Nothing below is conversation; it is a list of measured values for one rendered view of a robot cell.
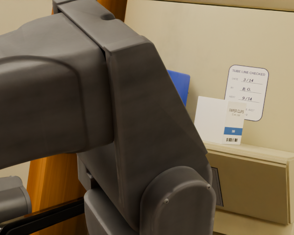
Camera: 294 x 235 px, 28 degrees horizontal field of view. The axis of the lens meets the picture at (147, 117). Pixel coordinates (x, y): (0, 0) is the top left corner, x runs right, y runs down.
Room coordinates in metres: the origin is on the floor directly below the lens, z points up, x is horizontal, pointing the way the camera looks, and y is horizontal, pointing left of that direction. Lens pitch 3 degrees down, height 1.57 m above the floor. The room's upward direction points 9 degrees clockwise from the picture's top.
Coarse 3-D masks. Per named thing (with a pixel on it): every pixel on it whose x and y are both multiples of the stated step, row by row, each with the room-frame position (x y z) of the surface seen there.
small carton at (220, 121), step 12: (204, 108) 0.81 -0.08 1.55; (216, 108) 0.80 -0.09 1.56; (228, 108) 0.79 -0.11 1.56; (240, 108) 0.82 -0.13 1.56; (204, 120) 0.81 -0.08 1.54; (216, 120) 0.80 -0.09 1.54; (228, 120) 0.80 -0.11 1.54; (240, 120) 0.82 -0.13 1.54; (204, 132) 0.81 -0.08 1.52; (216, 132) 0.80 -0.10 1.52; (228, 132) 0.80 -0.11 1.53; (240, 132) 0.83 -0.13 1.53; (228, 144) 0.81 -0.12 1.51
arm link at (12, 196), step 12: (0, 180) 0.82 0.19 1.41; (12, 180) 0.83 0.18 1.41; (0, 192) 0.82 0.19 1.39; (12, 192) 0.82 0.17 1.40; (24, 192) 0.83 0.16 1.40; (0, 204) 0.80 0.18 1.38; (12, 204) 0.81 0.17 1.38; (24, 204) 0.82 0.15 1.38; (0, 216) 0.80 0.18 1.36; (12, 216) 0.81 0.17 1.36
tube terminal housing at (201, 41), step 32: (128, 0) 0.96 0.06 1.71; (160, 32) 0.94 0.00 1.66; (192, 32) 0.91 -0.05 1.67; (224, 32) 0.89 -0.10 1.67; (256, 32) 0.87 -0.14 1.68; (288, 32) 0.85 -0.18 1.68; (192, 64) 0.91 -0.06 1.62; (224, 64) 0.89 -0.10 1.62; (256, 64) 0.87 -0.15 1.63; (288, 64) 0.85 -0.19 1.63; (192, 96) 0.91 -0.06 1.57; (288, 96) 0.85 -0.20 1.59; (256, 128) 0.86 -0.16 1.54; (288, 128) 0.84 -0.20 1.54; (224, 224) 0.87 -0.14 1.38; (256, 224) 0.85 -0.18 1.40
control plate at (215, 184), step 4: (212, 168) 0.79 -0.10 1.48; (216, 168) 0.79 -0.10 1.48; (212, 172) 0.80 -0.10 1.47; (216, 172) 0.79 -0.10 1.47; (216, 176) 0.80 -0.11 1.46; (212, 180) 0.81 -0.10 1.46; (216, 180) 0.81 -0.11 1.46; (212, 184) 0.81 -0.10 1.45; (216, 184) 0.81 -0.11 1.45; (216, 188) 0.82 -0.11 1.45; (220, 188) 0.81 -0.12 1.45; (216, 192) 0.82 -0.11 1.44; (220, 192) 0.82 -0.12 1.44; (216, 196) 0.83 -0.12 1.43; (220, 196) 0.83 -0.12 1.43; (216, 200) 0.84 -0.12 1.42; (220, 200) 0.83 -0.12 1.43; (216, 204) 0.84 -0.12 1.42; (220, 204) 0.84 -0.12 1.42
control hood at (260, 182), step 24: (216, 144) 0.78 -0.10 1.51; (240, 144) 0.84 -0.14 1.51; (240, 168) 0.77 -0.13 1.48; (264, 168) 0.75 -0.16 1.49; (288, 168) 0.73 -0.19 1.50; (240, 192) 0.80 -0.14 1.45; (264, 192) 0.78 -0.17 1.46; (288, 192) 0.77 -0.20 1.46; (264, 216) 0.82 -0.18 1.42; (288, 216) 0.80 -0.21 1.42
